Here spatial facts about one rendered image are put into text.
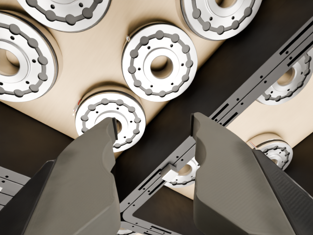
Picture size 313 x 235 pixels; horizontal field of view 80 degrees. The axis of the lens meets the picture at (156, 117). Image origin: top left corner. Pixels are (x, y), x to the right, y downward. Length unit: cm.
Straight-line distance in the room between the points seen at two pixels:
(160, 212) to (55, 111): 24
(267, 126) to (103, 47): 33
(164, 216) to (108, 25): 31
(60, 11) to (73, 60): 7
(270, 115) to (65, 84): 36
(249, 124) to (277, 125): 6
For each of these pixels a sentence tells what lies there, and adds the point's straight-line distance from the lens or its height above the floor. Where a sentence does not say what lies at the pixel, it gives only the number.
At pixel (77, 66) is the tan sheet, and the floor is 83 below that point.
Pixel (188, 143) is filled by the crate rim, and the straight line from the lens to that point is 23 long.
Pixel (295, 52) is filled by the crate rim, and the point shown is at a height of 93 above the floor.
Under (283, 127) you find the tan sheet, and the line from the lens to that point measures 46.
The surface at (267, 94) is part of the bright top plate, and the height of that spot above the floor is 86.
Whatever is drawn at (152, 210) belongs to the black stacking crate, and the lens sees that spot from 36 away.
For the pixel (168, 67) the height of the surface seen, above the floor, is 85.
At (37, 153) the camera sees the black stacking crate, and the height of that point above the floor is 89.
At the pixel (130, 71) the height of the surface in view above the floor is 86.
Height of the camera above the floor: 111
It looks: 60 degrees down
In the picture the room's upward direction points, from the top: 161 degrees clockwise
